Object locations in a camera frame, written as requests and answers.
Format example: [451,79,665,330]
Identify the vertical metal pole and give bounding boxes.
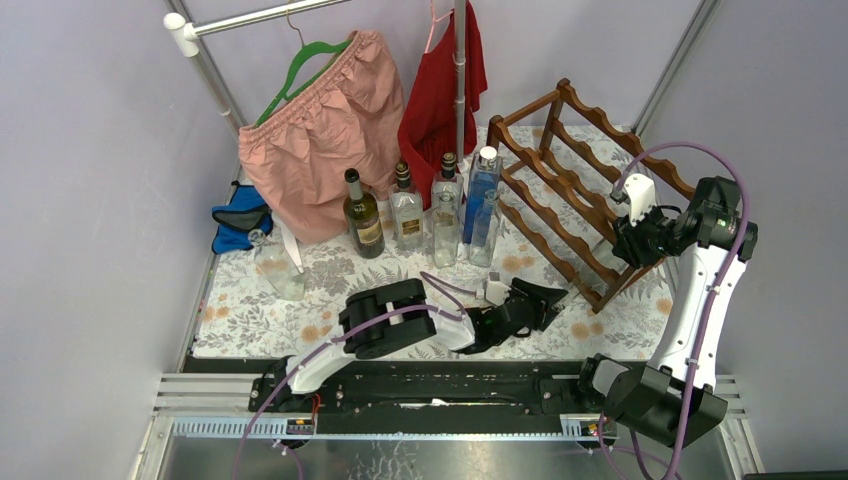
[453,0,467,160]

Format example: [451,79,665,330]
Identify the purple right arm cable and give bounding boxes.
[596,140,752,480]

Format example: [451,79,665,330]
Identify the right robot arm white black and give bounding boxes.
[573,174,758,447]

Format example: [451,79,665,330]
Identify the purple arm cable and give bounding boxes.
[231,270,485,480]
[596,140,752,480]

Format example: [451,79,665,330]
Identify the blue black bag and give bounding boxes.
[211,181,273,255]

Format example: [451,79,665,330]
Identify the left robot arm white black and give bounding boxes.
[271,272,569,411]

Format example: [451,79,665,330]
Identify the clear bottle black gold cap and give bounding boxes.
[431,152,464,212]

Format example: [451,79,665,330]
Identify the small clear bottle bluish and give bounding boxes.
[469,189,501,268]

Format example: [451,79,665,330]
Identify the clear glass wine bottle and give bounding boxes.
[557,239,631,313]

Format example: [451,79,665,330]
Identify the blue glass bottle silver cap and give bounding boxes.
[462,146,502,244]

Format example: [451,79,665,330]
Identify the pink skirt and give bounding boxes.
[239,30,405,244]

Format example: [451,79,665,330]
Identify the wooden wine rack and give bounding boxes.
[486,78,697,315]

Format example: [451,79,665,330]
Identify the clear square liquor bottle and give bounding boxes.
[389,161,424,250]

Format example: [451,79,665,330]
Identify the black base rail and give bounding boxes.
[184,359,602,439]

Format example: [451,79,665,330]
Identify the clear glass flask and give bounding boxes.
[248,229,305,301]

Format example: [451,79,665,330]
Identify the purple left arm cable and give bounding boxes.
[231,270,485,480]

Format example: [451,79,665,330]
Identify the metal clothes rail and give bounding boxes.
[162,1,354,134]

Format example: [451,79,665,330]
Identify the floral table mat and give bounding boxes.
[192,124,677,362]

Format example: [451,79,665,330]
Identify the red garment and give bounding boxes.
[397,3,488,208]

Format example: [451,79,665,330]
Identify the pink clothes hanger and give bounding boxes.
[424,0,455,53]

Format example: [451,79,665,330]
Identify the green clothes hanger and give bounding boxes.
[254,13,352,127]

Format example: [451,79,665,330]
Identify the small clear glass bottle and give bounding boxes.
[433,191,459,268]

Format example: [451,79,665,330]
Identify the dark green wine bottle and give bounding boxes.
[343,168,385,259]

